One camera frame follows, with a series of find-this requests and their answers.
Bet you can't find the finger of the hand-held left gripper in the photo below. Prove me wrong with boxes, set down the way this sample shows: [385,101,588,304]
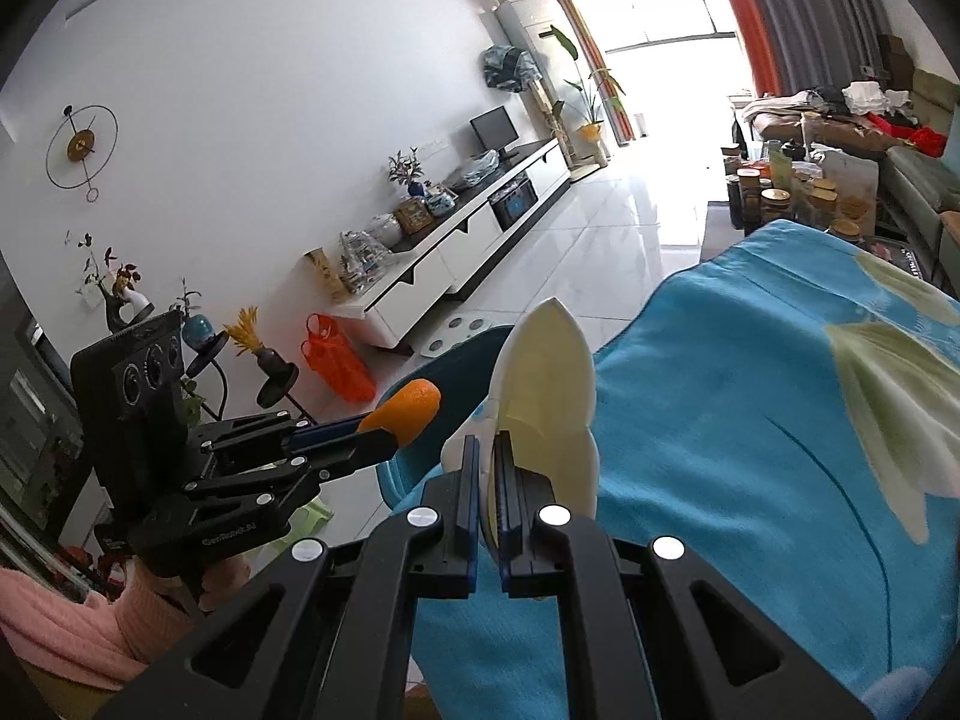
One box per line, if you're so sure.
[195,411,370,460]
[182,431,400,509]

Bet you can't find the teal plastic bin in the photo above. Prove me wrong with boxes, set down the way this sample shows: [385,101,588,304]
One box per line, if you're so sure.
[373,325,520,515]

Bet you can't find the black monitor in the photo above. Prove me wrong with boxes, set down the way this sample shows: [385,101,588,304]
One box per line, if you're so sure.
[470,106,521,161]

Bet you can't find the white clothes pile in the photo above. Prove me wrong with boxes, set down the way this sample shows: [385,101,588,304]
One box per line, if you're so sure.
[841,81,913,110]

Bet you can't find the tan paper box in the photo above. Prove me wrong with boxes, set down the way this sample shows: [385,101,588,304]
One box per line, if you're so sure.
[304,247,350,303]

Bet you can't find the white tv cabinet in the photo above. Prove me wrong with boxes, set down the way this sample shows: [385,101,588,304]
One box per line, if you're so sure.
[304,139,573,350]

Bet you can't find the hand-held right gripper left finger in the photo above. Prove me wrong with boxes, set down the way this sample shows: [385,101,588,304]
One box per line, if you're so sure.
[97,435,482,720]

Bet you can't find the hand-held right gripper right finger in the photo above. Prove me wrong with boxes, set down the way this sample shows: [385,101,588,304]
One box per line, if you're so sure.
[495,431,878,720]

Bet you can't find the tall plant yellow pot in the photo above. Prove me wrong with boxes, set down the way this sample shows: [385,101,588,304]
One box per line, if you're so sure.
[550,24,628,167]

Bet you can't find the brown stacked boxes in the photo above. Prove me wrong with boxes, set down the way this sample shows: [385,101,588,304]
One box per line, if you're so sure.
[877,34,913,80]

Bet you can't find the brown woven box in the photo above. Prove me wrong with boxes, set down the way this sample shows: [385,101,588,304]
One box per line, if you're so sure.
[394,197,433,236]

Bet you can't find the orange and grey curtain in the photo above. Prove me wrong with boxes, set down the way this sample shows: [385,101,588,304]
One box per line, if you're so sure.
[701,0,910,100]

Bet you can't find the green corner sofa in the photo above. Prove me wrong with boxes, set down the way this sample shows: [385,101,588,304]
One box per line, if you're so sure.
[739,67,960,302]

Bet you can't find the covered standing fan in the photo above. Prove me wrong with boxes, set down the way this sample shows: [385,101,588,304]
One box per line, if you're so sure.
[480,43,572,160]

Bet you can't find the clear plastic bag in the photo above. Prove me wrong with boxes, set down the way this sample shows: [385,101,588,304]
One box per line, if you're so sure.
[448,150,500,191]

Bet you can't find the round wall clock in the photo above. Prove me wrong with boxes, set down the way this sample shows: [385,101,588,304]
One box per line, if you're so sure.
[46,105,119,204]

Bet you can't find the light green plastic stool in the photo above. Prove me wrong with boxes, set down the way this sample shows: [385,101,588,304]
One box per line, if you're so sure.
[247,501,335,565]

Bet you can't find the teal round vase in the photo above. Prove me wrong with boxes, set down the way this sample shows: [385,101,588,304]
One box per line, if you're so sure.
[180,277,226,376]

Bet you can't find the striped curtain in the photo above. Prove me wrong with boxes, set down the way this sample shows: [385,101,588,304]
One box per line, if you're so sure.
[516,0,628,149]

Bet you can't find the person's left forearm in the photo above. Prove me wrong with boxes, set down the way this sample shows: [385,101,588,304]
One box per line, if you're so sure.
[0,559,200,692]

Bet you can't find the yellow flowers black vase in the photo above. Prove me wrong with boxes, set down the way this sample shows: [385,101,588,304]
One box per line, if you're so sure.
[223,305,302,410]

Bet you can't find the red cloth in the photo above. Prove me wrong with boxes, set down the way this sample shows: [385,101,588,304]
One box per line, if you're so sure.
[889,116,950,159]

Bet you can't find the cluttered coffee table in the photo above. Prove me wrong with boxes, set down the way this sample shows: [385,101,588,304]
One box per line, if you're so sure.
[724,142,913,250]

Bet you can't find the orange mesh bag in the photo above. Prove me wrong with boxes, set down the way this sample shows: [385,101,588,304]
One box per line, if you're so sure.
[302,313,377,403]

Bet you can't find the white body scale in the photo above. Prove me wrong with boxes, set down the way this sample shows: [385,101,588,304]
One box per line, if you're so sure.
[420,317,493,358]

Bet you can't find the person's left hand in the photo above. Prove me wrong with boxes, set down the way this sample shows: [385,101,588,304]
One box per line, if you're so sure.
[196,551,253,613]

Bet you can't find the blue floral blanket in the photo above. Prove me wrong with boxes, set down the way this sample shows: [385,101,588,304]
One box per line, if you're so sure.
[412,221,960,720]

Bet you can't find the orange peel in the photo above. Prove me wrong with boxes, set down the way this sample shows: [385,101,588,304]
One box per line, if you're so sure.
[358,380,442,451]

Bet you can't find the red leaf plant white vase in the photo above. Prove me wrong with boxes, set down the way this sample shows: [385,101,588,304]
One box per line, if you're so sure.
[64,229,157,335]

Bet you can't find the white standing air conditioner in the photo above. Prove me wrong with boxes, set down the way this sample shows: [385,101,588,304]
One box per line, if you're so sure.
[496,0,584,147]

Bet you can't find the clear bag of items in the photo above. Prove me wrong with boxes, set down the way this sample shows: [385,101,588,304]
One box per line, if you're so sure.
[339,229,399,294]

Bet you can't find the small plant blue vase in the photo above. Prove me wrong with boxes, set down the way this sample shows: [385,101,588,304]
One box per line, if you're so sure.
[388,148,425,200]

